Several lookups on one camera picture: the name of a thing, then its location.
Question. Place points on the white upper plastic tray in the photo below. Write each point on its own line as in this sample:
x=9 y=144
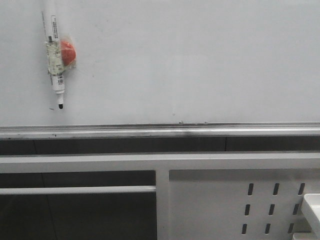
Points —
x=311 y=210

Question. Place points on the white black-tip whiteboard marker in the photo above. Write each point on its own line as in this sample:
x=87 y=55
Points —
x=55 y=65

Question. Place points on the white metal stand frame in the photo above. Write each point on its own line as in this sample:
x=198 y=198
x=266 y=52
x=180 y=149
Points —
x=191 y=196

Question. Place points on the white whiteboard with aluminium frame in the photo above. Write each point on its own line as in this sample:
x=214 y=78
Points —
x=163 y=68

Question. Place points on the red round magnet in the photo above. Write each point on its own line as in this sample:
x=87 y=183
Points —
x=68 y=53

